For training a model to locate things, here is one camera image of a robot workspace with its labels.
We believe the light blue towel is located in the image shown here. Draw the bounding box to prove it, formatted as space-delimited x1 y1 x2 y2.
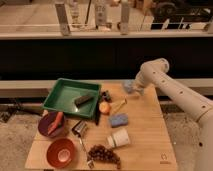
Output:
123 80 135 94

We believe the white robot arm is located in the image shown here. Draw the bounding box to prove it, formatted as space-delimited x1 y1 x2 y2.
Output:
135 58 213 171

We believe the purple bowl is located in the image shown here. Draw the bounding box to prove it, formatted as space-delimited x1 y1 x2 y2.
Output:
38 112 66 138

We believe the red bowl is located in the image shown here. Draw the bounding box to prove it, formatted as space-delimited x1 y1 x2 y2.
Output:
46 138 75 169

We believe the small dark toy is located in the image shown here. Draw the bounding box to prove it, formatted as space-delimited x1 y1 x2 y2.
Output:
101 90 111 102

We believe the orange peach fruit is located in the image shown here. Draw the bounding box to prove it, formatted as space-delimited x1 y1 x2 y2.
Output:
99 102 111 114

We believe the black marker pen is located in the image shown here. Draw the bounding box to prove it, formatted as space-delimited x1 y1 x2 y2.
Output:
95 102 101 126

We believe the black block in tray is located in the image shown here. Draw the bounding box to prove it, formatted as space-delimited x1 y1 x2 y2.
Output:
74 95 92 106

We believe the blue sponge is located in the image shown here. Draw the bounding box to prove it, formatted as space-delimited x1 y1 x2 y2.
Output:
109 114 128 128

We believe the green plastic tray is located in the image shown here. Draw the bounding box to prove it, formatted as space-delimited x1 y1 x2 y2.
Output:
43 78 101 119

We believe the metal measuring cup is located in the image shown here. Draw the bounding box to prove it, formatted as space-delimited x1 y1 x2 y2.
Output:
72 120 94 169

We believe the white cup with green band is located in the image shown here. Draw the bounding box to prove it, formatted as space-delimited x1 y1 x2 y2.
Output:
107 128 130 148

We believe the orange carrot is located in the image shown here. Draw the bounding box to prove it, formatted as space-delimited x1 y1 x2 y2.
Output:
48 112 63 135

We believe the bunch of dark grapes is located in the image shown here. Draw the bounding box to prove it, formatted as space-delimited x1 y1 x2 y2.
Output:
89 145 121 169

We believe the yellow handled brush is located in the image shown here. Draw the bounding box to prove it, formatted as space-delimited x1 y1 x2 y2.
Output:
111 99 127 114

